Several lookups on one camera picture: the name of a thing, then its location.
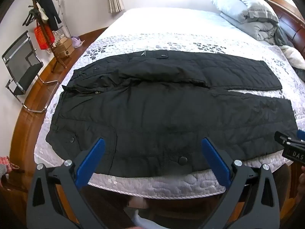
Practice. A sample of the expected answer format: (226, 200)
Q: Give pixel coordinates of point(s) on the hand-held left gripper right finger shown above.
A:
(215, 158)

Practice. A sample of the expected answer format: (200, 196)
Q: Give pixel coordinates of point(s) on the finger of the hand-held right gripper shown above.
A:
(280, 137)
(301, 134)

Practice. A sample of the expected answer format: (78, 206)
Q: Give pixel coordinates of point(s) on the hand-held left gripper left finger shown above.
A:
(91, 158)

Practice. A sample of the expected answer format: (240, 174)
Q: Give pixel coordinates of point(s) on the black padded pants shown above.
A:
(154, 114)

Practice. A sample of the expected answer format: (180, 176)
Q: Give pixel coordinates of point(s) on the white fluffy cloth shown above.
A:
(294, 54)

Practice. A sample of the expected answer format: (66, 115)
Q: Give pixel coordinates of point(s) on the red checked cloth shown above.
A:
(6, 164)

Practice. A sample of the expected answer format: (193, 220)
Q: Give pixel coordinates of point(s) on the dark grey cloth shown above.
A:
(283, 37)

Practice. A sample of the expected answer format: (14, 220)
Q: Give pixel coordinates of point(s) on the cardboard box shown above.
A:
(65, 43)
(65, 52)

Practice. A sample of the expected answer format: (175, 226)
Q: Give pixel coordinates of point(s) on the dark wooden headboard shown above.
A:
(292, 21)

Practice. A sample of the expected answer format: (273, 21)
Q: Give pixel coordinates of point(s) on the purple bowl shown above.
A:
(76, 41)

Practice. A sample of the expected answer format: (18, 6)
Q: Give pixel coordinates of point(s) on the folded grey blue duvet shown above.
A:
(247, 12)

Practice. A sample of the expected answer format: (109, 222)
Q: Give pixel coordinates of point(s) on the red mesh bag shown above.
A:
(43, 37)

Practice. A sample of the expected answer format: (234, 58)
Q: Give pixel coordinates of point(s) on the dark clothes hangers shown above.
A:
(29, 19)

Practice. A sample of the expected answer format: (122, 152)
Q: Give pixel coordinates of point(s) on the black hanging garment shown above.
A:
(48, 9)

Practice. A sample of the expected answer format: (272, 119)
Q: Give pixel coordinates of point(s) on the wooden coat rack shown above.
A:
(38, 12)

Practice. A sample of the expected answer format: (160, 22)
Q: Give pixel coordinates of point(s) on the black chrome frame chair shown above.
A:
(22, 59)

